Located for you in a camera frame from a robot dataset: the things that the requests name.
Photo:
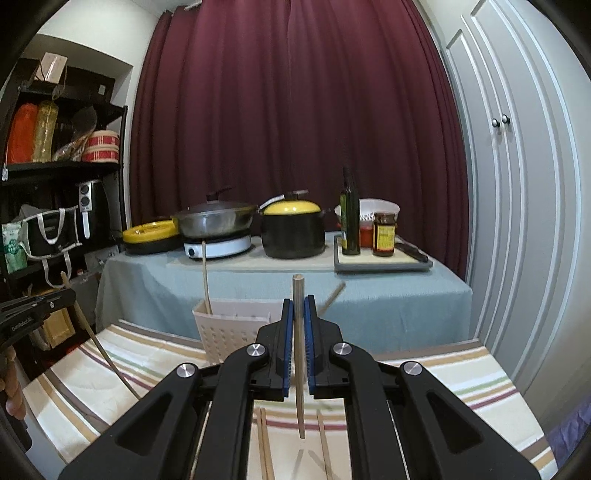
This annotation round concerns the dark olive oil bottle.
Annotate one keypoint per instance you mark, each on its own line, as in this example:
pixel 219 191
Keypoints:
pixel 350 215

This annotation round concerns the steel wok with lid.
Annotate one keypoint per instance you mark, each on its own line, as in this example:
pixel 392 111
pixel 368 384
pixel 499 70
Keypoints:
pixel 215 217

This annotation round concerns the grey-blue table cover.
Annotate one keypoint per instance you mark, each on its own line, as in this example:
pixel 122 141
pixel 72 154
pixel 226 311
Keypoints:
pixel 381 312

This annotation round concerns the person's left hand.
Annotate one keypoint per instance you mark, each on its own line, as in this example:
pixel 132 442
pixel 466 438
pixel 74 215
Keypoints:
pixel 15 405

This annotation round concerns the green white packet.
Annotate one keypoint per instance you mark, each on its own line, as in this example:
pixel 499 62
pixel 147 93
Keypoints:
pixel 15 256

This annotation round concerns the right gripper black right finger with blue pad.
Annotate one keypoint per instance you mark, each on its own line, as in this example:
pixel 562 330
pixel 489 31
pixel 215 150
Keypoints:
pixel 403 423

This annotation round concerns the white perforated utensil holder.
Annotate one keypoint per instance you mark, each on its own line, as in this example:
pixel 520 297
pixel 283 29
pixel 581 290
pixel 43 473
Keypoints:
pixel 231 324

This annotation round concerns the white induction cooker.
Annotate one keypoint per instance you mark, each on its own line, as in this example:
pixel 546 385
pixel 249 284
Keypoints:
pixel 218 247

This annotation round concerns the wooden chopstick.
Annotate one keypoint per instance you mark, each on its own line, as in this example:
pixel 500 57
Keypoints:
pixel 83 322
pixel 268 457
pixel 207 298
pixel 325 446
pixel 262 455

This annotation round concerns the white cabinet doors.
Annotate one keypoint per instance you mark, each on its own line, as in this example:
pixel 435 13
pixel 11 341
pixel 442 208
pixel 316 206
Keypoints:
pixel 523 97

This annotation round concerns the orange package on shelf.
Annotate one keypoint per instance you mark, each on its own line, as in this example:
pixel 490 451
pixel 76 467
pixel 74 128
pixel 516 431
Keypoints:
pixel 21 138

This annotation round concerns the yellow black round lid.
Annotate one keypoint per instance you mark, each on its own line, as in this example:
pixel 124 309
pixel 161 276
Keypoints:
pixel 152 238

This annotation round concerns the black white tote bag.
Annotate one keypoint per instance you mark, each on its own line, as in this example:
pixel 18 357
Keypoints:
pixel 49 235

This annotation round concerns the grey cutting board tray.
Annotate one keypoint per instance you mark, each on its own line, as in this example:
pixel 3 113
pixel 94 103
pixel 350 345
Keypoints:
pixel 367 263

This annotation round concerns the sauce jar yellow label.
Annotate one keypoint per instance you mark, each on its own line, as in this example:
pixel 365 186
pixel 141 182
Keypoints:
pixel 384 234

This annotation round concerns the black knife on board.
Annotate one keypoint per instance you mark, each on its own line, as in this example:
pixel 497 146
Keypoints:
pixel 412 251

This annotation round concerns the striped tablecloth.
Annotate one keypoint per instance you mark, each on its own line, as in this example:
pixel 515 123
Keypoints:
pixel 79 397

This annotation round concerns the wooden chopstick crossed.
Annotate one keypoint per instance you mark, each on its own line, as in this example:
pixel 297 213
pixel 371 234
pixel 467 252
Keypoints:
pixel 299 351
pixel 331 299

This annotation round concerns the gold package on shelf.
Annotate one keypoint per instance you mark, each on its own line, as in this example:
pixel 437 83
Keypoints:
pixel 44 130

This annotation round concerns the red white round tin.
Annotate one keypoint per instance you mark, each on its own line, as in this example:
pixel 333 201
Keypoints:
pixel 102 147

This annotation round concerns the black shelf unit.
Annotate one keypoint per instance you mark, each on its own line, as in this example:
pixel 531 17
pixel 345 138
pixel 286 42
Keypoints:
pixel 51 185

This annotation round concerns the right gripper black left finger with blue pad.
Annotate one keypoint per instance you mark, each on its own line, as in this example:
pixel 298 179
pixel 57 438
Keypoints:
pixel 196 422

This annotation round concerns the dark red curtain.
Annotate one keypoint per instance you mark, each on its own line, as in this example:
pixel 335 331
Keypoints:
pixel 266 97

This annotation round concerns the black pot yellow lid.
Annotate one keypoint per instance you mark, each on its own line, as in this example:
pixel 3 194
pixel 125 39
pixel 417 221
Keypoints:
pixel 292 227

